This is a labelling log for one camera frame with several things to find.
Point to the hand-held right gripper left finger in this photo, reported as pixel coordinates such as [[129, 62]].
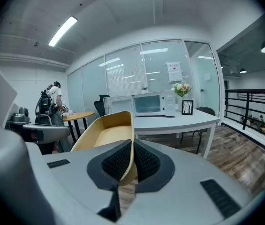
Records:
[[76, 186]]

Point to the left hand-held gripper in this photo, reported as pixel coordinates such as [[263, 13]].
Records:
[[20, 118]]

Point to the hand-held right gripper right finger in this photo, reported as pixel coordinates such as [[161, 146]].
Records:
[[181, 191]]

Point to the beige plastic bowl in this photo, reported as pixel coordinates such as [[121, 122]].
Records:
[[113, 131]]

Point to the white microwave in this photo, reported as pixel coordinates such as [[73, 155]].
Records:
[[155, 103]]

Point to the round wooden table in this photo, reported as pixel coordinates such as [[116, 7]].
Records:
[[80, 115]]

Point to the black office chair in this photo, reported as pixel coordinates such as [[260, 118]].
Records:
[[100, 105]]

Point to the white rectangular table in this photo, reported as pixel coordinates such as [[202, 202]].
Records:
[[183, 122]]

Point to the dark side chair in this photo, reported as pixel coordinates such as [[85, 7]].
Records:
[[207, 111]]

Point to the white flower vase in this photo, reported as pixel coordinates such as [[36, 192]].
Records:
[[180, 103]]

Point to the small potted plant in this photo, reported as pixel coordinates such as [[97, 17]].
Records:
[[144, 90]]

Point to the long ceiling light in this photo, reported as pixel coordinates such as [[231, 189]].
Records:
[[63, 30]]

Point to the white and pink flower bouquet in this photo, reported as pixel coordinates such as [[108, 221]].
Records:
[[182, 88]]

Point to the black metal railing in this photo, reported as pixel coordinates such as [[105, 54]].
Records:
[[247, 102]]

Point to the small white paper sheet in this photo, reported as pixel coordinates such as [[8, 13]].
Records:
[[207, 76]]

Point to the white paper notice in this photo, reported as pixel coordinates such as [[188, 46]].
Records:
[[174, 72]]

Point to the black picture frame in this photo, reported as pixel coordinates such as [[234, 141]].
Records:
[[187, 107]]

